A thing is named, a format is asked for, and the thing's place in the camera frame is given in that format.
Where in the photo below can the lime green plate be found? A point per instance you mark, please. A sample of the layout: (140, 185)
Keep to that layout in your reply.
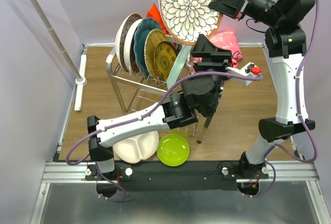
(173, 150)

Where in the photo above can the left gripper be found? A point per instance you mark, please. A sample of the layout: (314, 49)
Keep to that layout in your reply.
(203, 48)

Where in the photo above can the teal scalloped plate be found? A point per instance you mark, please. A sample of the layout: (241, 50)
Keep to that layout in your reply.
(144, 28)

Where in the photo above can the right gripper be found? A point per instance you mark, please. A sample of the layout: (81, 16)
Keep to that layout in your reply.
(234, 4)

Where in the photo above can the grey swirl ceramic plate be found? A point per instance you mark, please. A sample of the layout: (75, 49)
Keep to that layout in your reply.
(129, 57)

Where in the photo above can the pale blue square plate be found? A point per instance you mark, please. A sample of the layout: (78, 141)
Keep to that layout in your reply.
(178, 65)

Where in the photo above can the floral brown rim plate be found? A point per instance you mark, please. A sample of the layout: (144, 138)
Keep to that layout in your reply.
(185, 20)
(120, 38)

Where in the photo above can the pink patterned garment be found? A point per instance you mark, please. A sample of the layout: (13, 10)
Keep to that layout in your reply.
(228, 41)

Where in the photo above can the white divided plate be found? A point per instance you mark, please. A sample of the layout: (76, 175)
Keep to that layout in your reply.
(137, 148)

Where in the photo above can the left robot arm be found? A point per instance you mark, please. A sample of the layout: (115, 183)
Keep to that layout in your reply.
(200, 93)

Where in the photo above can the yellow black patterned plate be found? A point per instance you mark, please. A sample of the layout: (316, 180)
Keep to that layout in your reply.
(164, 58)

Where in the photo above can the black base bar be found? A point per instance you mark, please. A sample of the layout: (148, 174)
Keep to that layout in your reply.
(191, 175)

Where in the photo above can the woven bamboo plate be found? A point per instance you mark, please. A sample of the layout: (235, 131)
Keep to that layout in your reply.
(154, 38)

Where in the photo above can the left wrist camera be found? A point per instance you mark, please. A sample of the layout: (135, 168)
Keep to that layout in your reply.
(247, 74)

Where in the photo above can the orange garment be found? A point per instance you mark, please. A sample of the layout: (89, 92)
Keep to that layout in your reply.
(155, 15)

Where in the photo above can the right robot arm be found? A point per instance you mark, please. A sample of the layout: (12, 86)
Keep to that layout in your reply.
(287, 48)

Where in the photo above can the steel two-tier dish rack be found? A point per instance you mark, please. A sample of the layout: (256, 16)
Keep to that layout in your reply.
(152, 86)

